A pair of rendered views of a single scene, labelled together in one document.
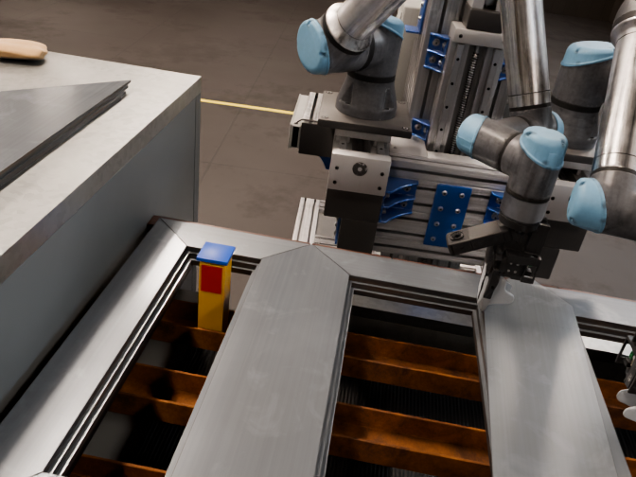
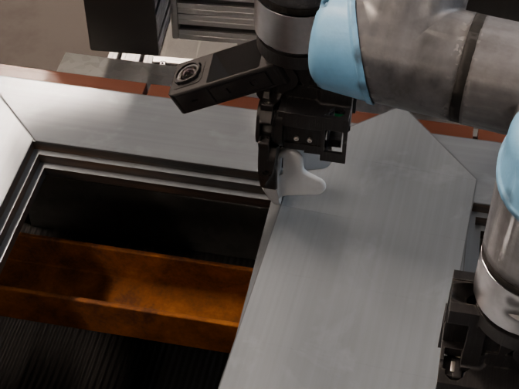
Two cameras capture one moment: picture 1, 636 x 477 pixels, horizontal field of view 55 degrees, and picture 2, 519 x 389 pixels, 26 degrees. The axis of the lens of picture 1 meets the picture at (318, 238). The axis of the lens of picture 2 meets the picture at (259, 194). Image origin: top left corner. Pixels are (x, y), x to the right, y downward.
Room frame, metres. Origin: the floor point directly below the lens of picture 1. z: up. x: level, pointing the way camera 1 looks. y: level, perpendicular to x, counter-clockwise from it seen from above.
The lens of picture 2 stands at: (0.24, -0.41, 1.65)
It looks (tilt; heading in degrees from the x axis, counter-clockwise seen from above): 47 degrees down; 7
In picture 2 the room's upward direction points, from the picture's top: straight up
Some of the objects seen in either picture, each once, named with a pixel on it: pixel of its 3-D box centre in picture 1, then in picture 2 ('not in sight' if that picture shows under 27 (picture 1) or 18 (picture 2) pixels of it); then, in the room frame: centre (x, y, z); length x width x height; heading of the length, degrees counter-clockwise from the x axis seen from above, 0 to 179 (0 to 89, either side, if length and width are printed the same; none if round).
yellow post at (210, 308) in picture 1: (214, 298); not in sight; (0.98, 0.19, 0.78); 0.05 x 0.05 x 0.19; 86
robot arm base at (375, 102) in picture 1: (368, 90); not in sight; (1.49, -0.07, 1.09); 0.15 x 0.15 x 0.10
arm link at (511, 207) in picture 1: (523, 204); (300, 9); (0.98, -0.35, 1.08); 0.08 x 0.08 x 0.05
